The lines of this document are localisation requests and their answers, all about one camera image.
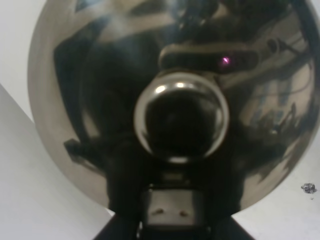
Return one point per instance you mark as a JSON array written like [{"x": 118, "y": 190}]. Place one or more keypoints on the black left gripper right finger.
[{"x": 225, "y": 220}]

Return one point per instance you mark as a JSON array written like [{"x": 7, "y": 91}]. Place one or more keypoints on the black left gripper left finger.
[{"x": 120, "y": 220}]

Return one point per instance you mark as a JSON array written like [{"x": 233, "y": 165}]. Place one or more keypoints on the stainless steel teapot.
[{"x": 176, "y": 108}]

